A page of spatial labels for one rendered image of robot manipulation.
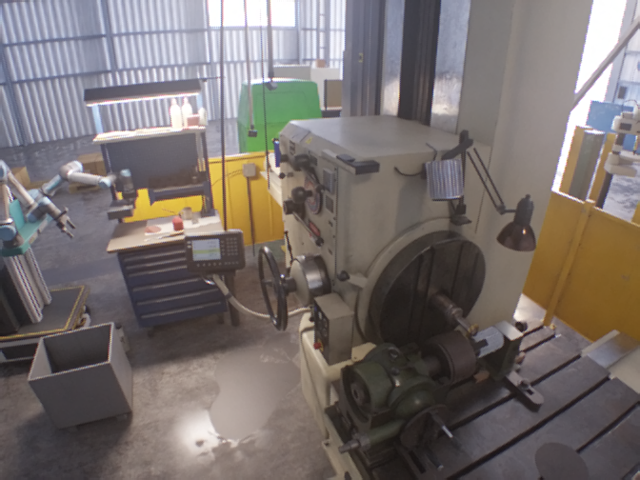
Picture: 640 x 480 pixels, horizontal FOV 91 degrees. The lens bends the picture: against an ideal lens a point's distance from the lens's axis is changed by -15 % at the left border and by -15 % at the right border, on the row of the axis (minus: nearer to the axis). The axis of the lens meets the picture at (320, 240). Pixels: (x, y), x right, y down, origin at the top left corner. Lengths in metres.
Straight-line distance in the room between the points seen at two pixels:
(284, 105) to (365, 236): 4.16
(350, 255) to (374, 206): 0.20
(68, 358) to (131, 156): 1.64
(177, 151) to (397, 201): 2.25
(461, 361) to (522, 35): 1.23
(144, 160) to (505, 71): 2.68
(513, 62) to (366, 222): 0.84
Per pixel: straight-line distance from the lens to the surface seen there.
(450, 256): 1.49
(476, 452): 1.51
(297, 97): 5.43
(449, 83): 1.79
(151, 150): 3.25
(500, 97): 1.58
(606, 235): 3.39
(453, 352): 1.39
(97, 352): 3.10
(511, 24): 1.59
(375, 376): 1.25
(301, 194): 1.47
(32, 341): 3.62
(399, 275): 1.38
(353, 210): 1.28
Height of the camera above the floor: 2.23
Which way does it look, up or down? 28 degrees down
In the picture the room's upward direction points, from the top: straight up
